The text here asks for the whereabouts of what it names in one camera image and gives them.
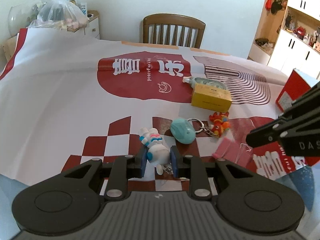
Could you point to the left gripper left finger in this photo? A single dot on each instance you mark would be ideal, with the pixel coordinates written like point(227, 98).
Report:
point(121, 170)

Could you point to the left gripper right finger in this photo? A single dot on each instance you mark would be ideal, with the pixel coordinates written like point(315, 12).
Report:
point(192, 168)

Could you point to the white rabbit toy keychain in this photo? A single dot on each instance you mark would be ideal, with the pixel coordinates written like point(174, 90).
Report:
point(158, 155)

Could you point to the teal whale shaped toy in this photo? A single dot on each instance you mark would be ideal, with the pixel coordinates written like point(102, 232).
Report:
point(183, 131)

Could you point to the red cardboard box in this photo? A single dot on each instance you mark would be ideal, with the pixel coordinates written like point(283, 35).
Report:
point(297, 84)

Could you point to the orange red dragon keychain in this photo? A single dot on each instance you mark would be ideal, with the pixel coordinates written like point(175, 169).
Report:
point(219, 124)

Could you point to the yellow cardboard box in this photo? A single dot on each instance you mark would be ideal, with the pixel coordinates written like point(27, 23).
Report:
point(211, 98)

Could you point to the grey correction tape dispenser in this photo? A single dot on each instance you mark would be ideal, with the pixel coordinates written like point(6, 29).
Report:
point(192, 81)

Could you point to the red white printed tablecloth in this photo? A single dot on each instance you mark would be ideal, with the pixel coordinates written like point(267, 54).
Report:
point(66, 99)

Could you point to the white drawer cabinet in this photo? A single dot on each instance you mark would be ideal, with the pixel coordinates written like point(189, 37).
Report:
point(92, 29)

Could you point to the brown wooden chair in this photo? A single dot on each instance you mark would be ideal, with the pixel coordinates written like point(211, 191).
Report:
point(173, 30)

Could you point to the clear plastic bag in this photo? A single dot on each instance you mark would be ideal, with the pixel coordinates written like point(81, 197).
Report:
point(59, 14)

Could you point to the glass fish bowl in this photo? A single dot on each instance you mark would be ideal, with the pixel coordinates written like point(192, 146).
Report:
point(21, 16)

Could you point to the white wall cabinet unit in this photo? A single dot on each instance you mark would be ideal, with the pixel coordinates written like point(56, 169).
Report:
point(287, 36)

